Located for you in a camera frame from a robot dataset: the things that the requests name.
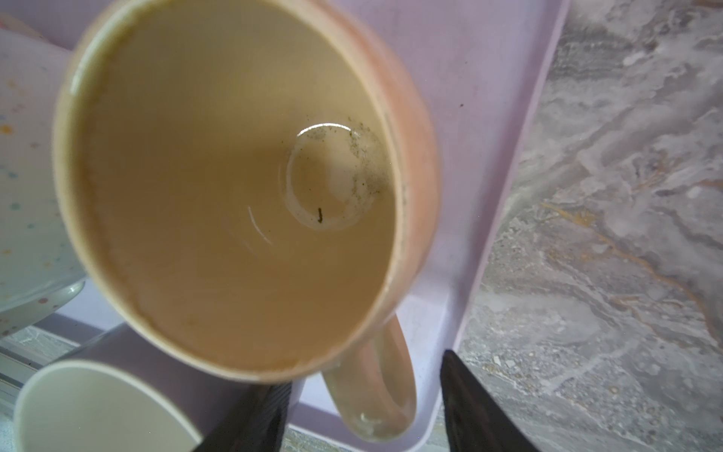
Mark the lavender plastic tray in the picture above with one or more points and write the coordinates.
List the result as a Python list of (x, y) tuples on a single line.
[(480, 66)]

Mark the beige yellow mug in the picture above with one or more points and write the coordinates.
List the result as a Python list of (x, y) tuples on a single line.
[(254, 186)]

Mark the lavender mug white inside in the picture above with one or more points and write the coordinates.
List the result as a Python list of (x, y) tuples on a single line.
[(118, 392)]

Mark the white speckled mug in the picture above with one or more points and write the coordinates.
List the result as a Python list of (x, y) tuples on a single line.
[(39, 269)]

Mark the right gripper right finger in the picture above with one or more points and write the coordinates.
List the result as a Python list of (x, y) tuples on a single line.
[(473, 420)]

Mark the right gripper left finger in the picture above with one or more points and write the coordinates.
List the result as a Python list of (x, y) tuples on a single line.
[(256, 423)]

